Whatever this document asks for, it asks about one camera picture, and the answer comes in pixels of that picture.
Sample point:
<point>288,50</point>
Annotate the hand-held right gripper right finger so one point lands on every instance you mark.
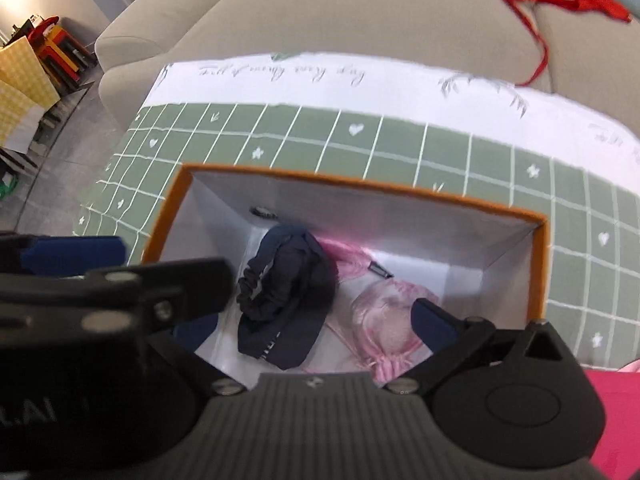
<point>432,325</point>

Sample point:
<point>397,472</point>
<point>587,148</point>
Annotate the green checked tablecloth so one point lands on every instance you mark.
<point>400,150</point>

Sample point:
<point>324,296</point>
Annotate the small black tag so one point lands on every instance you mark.
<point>380,269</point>

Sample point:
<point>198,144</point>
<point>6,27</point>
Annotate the navy blue garment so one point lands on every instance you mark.
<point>295,285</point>

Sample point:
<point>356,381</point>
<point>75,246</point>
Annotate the magenta box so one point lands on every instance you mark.
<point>615,410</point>

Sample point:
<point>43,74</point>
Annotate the yellow checkered cloth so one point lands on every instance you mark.
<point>25,75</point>

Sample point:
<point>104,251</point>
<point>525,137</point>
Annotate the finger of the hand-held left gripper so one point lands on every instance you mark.
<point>175,280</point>
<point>75,255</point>

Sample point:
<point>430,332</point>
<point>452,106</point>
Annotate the red stools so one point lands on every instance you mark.
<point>55,45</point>

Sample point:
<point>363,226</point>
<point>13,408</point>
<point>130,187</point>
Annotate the orange-rimmed white box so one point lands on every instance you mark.
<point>450,240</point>

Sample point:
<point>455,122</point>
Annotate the red ribbon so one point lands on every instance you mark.
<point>575,0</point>

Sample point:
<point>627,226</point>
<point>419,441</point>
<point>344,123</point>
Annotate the green object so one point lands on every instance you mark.
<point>7,189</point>

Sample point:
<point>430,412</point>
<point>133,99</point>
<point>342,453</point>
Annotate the beige sofa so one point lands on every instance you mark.
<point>350,10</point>

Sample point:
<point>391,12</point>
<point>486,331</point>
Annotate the pink satin garment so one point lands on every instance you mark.
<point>380,310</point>

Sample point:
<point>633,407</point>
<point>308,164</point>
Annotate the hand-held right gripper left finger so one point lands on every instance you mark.
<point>192,332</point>

